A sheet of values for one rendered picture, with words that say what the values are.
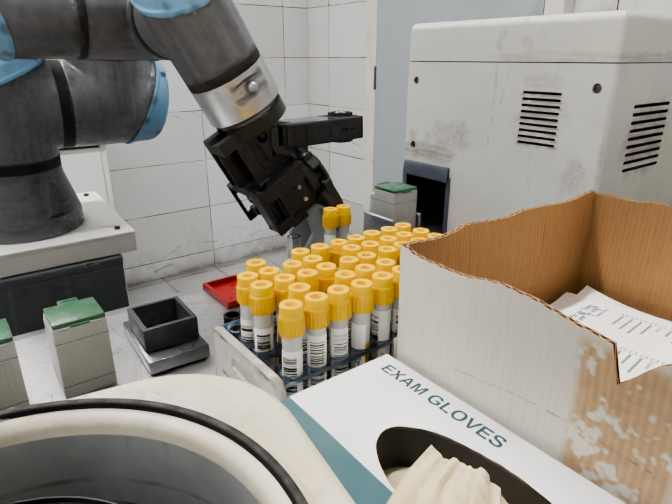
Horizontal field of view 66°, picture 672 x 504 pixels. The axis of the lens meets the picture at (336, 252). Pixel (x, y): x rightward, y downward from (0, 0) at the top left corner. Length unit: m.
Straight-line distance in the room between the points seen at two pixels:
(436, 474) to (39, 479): 0.17
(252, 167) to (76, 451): 0.34
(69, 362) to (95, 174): 1.70
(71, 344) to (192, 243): 2.58
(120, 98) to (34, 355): 0.37
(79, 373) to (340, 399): 0.24
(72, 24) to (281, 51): 2.63
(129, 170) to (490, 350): 2.61
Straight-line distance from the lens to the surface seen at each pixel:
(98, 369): 0.48
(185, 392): 0.26
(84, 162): 2.13
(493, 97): 0.64
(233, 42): 0.49
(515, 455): 0.30
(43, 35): 0.55
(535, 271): 0.47
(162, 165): 2.88
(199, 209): 3.00
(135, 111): 0.79
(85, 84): 0.78
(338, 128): 0.58
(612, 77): 0.57
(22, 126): 0.77
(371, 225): 0.68
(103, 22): 0.56
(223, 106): 0.50
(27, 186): 0.79
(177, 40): 0.49
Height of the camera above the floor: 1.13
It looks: 20 degrees down
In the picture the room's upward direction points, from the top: straight up
